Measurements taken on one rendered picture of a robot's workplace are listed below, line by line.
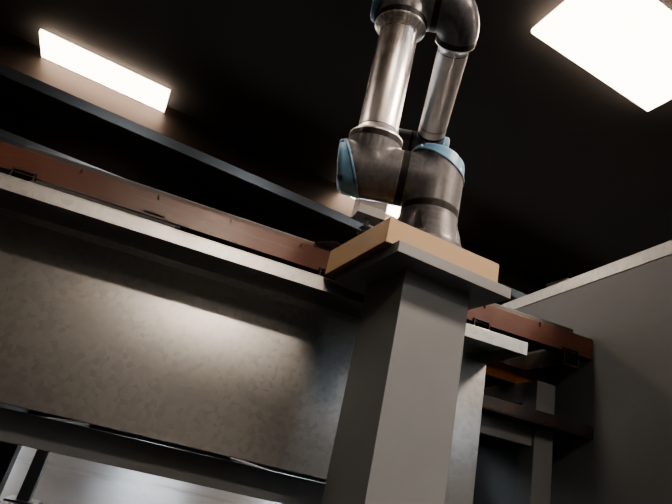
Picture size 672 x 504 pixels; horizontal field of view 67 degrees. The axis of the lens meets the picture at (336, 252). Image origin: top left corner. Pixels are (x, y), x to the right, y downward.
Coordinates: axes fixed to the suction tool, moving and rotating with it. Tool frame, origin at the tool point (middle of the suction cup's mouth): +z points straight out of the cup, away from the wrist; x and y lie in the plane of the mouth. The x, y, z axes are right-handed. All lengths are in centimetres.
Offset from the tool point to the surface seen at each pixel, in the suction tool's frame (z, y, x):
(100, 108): -199, 191, -359
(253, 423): 57, 19, 14
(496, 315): 14.6, -39.4, 9.4
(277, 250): 15.9, 23.6, 8.8
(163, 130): -203, 130, -366
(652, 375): 24, -71, 30
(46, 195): 27, 70, 29
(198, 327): 40, 36, 14
